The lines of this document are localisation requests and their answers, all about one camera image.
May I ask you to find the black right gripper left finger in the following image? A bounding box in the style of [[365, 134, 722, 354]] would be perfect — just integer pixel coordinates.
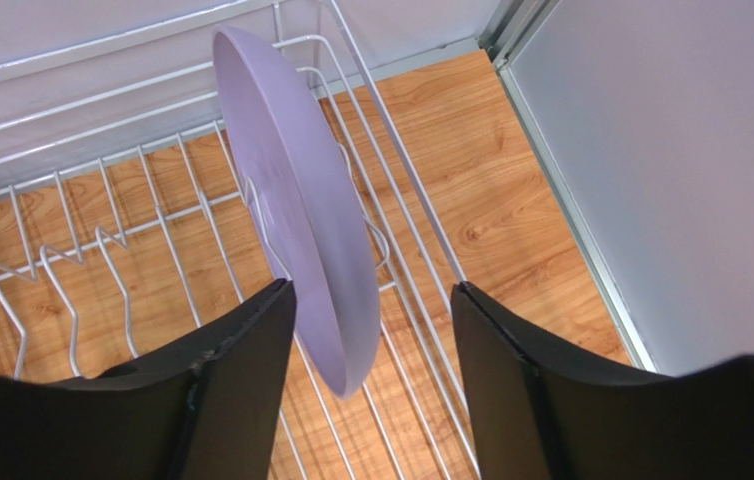
[[0, 280, 297, 479]]

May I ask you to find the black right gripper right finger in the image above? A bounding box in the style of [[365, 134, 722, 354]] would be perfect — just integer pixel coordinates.
[[451, 282, 754, 479]]

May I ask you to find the purple plate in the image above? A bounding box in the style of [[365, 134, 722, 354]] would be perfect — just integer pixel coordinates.
[[212, 25, 380, 398]]

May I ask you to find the white wire dish rack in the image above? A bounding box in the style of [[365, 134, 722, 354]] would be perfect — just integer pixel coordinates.
[[0, 1, 479, 479]]

